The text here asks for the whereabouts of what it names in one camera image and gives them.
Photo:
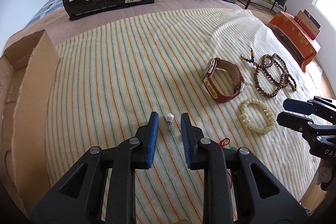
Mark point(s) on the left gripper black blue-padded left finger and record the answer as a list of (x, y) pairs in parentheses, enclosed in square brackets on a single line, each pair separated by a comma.
[(100, 186)]

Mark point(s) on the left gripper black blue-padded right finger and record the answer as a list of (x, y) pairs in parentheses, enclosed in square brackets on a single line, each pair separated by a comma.
[(238, 187)]

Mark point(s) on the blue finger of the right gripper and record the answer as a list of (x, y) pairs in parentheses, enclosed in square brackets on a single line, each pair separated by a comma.
[(297, 106)]

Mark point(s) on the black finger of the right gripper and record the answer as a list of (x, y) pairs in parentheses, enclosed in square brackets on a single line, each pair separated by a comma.
[(294, 122)]

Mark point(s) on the dark brown bead mala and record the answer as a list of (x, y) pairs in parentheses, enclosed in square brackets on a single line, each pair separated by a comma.
[(271, 74)]

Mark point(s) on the green jade red cord pendant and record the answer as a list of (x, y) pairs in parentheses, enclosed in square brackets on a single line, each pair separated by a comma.
[(225, 143)]

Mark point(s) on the white pearl earring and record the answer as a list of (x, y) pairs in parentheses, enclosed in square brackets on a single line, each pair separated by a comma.
[(169, 118)]

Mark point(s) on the orange patterned gift box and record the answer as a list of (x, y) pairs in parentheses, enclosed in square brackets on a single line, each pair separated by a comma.
[(297, 41)]

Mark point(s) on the striped yellow green towel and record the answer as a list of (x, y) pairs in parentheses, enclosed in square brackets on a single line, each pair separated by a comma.
[(109, 80)]

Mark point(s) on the red and tan books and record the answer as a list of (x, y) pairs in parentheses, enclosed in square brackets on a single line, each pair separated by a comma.
[(308, 23)]

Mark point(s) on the brown cardboard box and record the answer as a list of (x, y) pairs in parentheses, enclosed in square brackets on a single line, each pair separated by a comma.
[(28, 70)]

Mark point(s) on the brown bed blanket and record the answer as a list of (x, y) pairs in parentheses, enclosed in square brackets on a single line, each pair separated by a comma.
[(60, 28)]

